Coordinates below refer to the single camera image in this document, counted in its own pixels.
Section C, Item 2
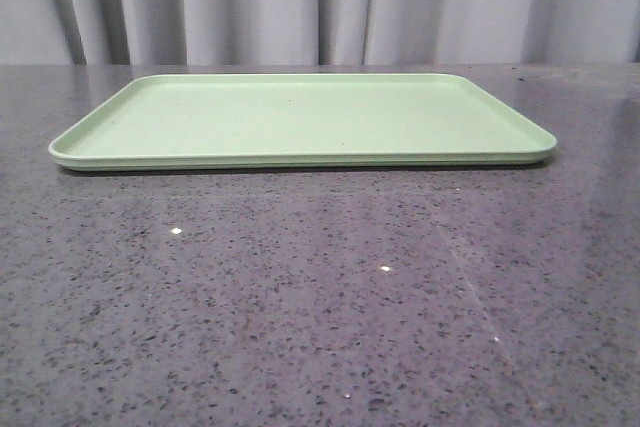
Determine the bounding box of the light green rectangular tray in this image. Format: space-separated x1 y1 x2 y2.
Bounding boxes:
49 73 557 171

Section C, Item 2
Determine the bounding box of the grey pleated curtain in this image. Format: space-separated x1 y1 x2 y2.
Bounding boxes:
1 0 639 66

